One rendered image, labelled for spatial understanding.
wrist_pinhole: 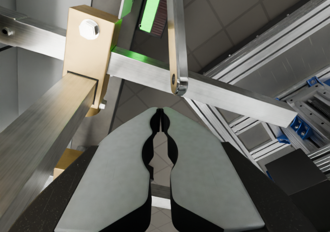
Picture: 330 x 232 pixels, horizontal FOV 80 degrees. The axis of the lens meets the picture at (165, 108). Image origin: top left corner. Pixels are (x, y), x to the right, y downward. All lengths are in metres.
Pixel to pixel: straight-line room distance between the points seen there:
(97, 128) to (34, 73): 0.20
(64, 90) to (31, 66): 0.33
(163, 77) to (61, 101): 0.12
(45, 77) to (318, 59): 1.07
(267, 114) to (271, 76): 0.74
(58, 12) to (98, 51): 0.25
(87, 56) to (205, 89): 0.15
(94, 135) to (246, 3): 0.93
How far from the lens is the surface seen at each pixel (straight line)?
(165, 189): 0.44
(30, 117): 0.19
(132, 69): 0.26
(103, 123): 0.46
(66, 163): 0.39
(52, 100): 0.21
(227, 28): 1.13
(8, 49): 0.53
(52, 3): 0.49
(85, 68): 0.26
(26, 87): 0.59
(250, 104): 0.31
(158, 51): 1.10
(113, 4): 0.37
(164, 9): 0.37
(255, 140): 1.24
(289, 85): 1.12
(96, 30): 0.24
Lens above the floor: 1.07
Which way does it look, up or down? 60 degrees down
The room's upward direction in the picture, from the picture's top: 177 degrees clockwise
